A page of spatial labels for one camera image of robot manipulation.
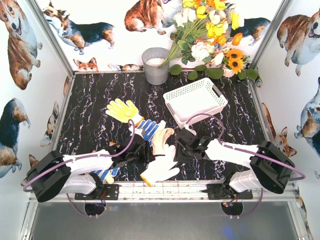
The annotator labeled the cream knit glove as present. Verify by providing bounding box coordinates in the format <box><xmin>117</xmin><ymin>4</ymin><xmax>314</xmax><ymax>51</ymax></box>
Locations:
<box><xmin>151</xmin><ymin>120</ymin><xmax>175</xmax><ymax>156</ymax></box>

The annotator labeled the blue dotted glove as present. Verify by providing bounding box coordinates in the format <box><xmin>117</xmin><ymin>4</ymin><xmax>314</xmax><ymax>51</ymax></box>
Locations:
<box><xmin>92</xmin><ymin>167</ymin><xmax>120</xmax><ymax>180</ymax></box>
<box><xmin>137</xmin><ymin>119</ymin><xmax>159</xmax><ymax>147</ymax></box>

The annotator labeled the white glove orange cuff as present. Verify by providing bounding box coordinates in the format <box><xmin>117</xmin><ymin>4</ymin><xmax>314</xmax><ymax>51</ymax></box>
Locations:
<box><xmin>140</xmin><ymin>144</ymin><xmax>180</xmax><ymax>187</ymax></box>

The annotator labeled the yellow coated work glove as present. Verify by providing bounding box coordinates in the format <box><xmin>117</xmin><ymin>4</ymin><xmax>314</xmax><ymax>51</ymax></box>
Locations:
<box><xmin>105</xmin><ymin>98</ymin><xmax>145</xmax><ymax>127</ymax></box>

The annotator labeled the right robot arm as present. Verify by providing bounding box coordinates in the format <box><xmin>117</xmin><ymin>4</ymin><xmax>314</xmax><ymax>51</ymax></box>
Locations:
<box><xmin>174</xmin><ymin>128</ymin><xmax>295</xmax><ymax>194</ymax></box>

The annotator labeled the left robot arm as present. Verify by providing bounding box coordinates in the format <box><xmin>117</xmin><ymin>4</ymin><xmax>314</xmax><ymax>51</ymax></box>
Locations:
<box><xmin>26</xmin><ymin>136</ymin><xmax>155</xmax><ymax>203</ymax></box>

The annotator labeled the white plastic storage basket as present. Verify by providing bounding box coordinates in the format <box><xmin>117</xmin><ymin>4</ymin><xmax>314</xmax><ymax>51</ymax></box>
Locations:
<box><xmin>163</xmin><ymin>77</ymin><xmax>228</xmax><ymax>129</ymax></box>

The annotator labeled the cream glove under blue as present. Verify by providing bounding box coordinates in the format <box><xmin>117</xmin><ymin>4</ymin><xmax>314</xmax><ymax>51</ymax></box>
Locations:
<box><xmin>103</xmin><ymin>174</ymin><xmax>115</xmax><ymax>185</ymax></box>

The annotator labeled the grey metal bucket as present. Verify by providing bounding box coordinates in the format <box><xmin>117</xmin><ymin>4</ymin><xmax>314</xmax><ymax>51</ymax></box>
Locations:
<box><xmin>141</xmin><ymin>47</ymin><xmax>169</xmax><ymax>86</ymax></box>

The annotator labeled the sunflower pot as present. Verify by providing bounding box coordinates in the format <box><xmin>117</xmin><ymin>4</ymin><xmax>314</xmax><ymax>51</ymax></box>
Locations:
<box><xmin>221</xmin><ymin>48</ymin><xmax>251</xmax><ymax>78</ymax></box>

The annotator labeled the artificial flower bouquet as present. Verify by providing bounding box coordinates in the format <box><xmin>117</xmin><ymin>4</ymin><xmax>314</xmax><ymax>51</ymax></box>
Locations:
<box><xmin>163</xmin><ymin>0</ymin><xmax>245</xmax><ymax>65</ymax></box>

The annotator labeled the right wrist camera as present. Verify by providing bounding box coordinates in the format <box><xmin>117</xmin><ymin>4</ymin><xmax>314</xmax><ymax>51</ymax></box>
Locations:
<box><xmin>184</xmin><ymin>124</ymin><xmax>197</xmax><ymax>136</ymax></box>

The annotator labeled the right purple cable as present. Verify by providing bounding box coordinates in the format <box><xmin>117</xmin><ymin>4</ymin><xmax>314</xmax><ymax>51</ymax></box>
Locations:
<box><xmin>185</xmin><ymin>113</ymin><xmax>306</xmax><ymax>217</ymax></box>

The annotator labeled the purple cable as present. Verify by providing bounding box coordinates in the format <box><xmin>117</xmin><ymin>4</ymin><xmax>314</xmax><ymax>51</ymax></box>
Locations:
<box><xmin>185</xmin><ymin>113</ymin><xmax>306</xmax><ymax>217</ymax></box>
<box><xmin>23</xmin><ymin>118</ymin><xmax>137</xmax><ymax>218</ymax></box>

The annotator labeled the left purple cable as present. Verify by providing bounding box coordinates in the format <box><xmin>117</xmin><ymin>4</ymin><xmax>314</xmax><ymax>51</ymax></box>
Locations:
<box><xmin>23</xmin><ymin>118</ymin><xmax>137</xmax><ymax>218</ymax></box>

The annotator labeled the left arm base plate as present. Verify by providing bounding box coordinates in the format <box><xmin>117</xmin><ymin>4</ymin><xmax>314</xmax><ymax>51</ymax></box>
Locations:
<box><xmin>74</xmin><ymin>184</ymin><xmax>120</xmax><ymax>201</ymax></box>

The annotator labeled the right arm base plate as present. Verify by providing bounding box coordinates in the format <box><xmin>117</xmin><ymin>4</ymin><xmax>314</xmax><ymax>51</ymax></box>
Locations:
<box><xmin>200</xmin><ymin>183</ymin><xmax>253</xmax><ymax>200</ymax></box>

